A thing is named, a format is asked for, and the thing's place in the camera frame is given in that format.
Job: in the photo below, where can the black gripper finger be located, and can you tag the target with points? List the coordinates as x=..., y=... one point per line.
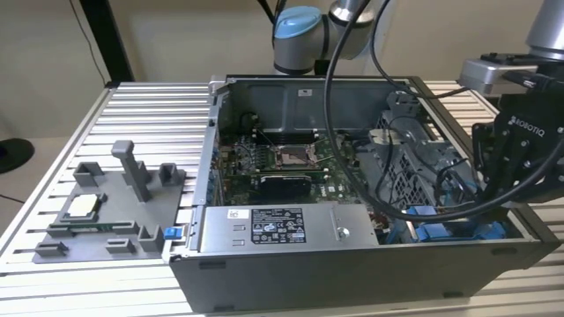
x=485, y=148
x=509, y=165

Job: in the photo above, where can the hard disk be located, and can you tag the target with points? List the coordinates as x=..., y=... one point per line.
x=426, y=213
x=434, y=232

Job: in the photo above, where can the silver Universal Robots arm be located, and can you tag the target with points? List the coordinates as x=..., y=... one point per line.
x=299, y=49

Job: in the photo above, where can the grey perforated disk cage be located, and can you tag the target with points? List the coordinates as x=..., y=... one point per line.
x=407, y=178

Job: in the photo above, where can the green motherboard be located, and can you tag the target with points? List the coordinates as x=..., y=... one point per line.
x=349, y=185

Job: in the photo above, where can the CPU socket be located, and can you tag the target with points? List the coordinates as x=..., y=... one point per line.
x=293, y=156

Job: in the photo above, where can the black RAM slots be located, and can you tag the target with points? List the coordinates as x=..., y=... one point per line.
x=287, y=135

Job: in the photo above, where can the black graphics card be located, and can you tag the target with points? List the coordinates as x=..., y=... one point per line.
x=285, y=186

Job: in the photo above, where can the black open PC case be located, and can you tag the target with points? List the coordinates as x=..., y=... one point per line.
x=353, y=277

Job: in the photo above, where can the thin metal locking lever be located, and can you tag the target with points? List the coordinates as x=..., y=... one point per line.
x=267, y=136

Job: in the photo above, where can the silver power supply unit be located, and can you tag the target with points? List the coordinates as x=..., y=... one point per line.
x=221, y=228

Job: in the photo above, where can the blue case latch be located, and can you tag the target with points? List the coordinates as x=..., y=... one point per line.
x=173, y=233

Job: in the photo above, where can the grey parts rack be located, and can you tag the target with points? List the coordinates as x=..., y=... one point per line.
x=119, y=204

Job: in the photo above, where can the green RAM stick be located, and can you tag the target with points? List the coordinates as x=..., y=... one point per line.
x=103, y=226

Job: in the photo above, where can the silver CPU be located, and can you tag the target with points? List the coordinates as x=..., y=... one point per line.
x=82, y=206

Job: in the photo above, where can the black round floor base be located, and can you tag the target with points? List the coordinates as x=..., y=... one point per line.
x=15, y=155

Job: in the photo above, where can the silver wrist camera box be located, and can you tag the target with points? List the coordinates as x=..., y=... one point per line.
x=478, y=74

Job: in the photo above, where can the black plastic bay bracket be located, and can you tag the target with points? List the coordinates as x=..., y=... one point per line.
x=403, y=100

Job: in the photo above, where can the black upright frame post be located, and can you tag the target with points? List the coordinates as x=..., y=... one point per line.
x=109, y=39

